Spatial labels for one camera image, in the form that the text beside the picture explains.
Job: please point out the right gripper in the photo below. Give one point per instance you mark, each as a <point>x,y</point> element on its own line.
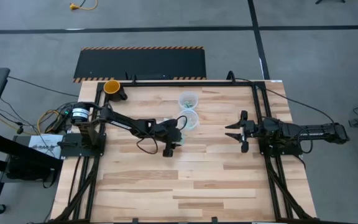
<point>250,130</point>

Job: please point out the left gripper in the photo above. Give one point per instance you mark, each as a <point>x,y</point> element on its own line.
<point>166,132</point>

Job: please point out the green packet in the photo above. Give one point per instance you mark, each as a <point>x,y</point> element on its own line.
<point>189,103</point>

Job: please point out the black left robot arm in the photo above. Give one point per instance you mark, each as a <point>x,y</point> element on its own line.
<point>120,119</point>

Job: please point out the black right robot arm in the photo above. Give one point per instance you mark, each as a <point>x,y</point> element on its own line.
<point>315,129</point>

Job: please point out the clear plastic cup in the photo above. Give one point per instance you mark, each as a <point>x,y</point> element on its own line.
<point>188,96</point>
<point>185,114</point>

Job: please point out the black mug with yellow inside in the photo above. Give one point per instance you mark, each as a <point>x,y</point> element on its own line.
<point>112,87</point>

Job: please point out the black hazard-striped floor mat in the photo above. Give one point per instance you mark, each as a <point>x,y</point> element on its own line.
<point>141,63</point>

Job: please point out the white printed paper sheet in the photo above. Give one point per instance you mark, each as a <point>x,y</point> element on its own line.
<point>42,144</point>

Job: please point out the black bag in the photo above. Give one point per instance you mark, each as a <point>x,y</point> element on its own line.
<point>26,174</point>

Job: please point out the black tripod feet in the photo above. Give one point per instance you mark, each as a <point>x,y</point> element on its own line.
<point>322,1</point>

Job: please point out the black caster wheel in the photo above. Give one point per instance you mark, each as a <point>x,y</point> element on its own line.
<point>0,209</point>

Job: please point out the black aluminium table frame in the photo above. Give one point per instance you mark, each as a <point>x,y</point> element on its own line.
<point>166,84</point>

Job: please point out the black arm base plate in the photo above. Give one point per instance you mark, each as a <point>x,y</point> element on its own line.
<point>291,151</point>
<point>73,151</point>

